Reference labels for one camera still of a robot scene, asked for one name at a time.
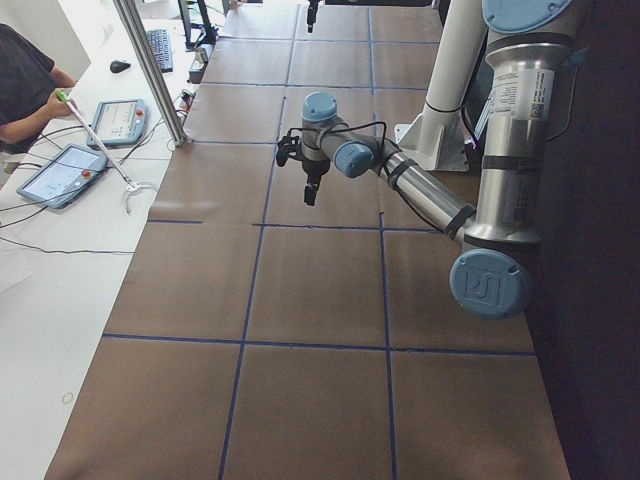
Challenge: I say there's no near blue teach pendant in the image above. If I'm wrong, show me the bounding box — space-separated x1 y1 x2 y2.
16 144 107 209

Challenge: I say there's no black monitor stand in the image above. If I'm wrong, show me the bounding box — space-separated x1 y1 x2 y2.
178 0 218 51

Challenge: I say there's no blue teach pendant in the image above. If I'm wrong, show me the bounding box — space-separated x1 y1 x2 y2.
91 99 148 148
16 144 107 209

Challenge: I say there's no aluminium frame post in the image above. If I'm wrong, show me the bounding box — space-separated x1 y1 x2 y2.
113 0 187 147

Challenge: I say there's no pink metal reacher rod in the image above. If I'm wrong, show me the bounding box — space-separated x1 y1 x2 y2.
54 89 159 215

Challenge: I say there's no steel cylinder weight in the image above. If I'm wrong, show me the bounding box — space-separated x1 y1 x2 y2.
194 44 213 64

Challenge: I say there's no black computer keyboard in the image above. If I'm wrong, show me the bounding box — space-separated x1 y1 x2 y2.
146 29 173 73

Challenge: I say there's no black computer mouse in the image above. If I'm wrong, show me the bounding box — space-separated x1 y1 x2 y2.
109 60 131 74

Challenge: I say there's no far blue teach pendant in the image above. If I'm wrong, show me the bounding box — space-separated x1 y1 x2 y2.
91 99 148 148

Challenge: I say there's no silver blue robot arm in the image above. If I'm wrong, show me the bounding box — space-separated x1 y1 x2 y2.
277 1 591 319

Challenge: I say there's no seated person in black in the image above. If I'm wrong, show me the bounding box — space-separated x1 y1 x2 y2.
1 24 76 154

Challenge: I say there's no black camera cable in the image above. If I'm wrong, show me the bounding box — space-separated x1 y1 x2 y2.
289 119 387 151

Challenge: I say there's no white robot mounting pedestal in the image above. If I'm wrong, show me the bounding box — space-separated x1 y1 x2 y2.
396 0 488 172

